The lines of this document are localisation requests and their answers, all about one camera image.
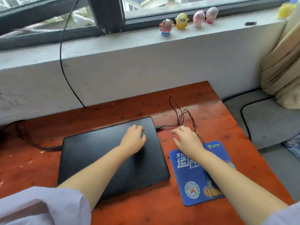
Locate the person's left hand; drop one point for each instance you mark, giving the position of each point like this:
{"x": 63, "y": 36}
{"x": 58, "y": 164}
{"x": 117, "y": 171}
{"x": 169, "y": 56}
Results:
{"x": 132, "y": 141}

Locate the person's right hand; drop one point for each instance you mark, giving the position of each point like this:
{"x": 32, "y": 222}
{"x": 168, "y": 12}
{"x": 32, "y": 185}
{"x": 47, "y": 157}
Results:
{"x": 189, "y": 144}

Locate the person's left thumb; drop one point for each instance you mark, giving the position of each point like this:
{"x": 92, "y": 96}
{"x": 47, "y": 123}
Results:
{"x": 143, "y": 138}

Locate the person's right thumb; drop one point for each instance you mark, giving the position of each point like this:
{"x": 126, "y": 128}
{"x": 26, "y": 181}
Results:
{"x": 176, "y": 142}

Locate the person's right forearm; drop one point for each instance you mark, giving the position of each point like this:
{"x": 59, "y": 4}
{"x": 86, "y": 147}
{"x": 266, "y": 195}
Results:
{"x": 234, "y": 185}

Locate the person's left forearm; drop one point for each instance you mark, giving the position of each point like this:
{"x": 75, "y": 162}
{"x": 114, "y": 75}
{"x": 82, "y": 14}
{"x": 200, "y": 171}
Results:
{"x": 98, "y": 171}

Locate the blue printed mouse pad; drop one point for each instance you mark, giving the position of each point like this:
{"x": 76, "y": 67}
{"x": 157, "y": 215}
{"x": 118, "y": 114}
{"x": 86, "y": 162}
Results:
{"x": 189, "y": 178}

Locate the black closed laptop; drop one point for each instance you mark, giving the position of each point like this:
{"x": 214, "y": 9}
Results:
{"x": 93, "y": 149}

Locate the grey mesh seat mat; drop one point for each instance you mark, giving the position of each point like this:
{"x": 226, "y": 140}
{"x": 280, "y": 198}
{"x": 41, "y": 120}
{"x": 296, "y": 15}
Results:
{"x": 269, "y": 121}

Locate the grey seat cushion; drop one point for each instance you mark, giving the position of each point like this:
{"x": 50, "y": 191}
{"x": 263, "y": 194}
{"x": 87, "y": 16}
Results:
{"x": 281, "y": 166}

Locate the pink and blue toy figurine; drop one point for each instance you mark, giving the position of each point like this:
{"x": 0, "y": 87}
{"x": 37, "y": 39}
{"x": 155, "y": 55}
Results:
{"x": 166, "y": 26}

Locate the blue patterned cloth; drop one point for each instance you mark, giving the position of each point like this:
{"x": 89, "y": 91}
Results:
{"x": 293, "y": 144}

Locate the yellow chick toy figurine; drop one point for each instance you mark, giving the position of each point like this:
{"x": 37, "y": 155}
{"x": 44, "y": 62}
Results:
{"x": 181, "y": 21}

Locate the white left shirt sleeve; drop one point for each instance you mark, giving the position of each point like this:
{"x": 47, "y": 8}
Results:
{"x": 42, "y": 206}

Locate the white shirt sleeve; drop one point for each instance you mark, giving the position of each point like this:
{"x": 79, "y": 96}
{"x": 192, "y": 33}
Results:
{"x": 284, "y": 215}
{"x": 42, "y": 206}

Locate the pink and white toy figurine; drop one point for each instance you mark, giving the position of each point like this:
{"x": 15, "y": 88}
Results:
{"x": 198, "y": 18}

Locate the white right shirt sleeve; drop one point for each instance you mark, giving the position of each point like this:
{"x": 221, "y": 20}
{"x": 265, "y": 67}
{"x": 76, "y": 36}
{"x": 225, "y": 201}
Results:
{"x": 284, "y": 215}

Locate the beige curtain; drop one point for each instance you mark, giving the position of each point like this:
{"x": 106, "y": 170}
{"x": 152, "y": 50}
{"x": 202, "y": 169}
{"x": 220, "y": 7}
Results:
{"x": 281, "y": 63}

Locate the pink pig toy figurine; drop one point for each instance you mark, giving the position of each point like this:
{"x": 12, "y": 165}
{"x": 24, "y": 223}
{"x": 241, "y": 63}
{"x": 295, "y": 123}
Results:
{"x": 211, "y": 15}

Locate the small black clip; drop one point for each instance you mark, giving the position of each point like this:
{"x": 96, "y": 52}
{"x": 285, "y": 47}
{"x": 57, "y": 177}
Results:
{"x": 250, "y": 23}

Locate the yellow and blue plush toy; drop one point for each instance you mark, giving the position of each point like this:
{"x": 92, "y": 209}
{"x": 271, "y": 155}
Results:
{"x": 286, "y": 9}

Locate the dark window frame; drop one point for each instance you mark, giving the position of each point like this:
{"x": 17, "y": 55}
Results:
{"x": 105, "y": 14}

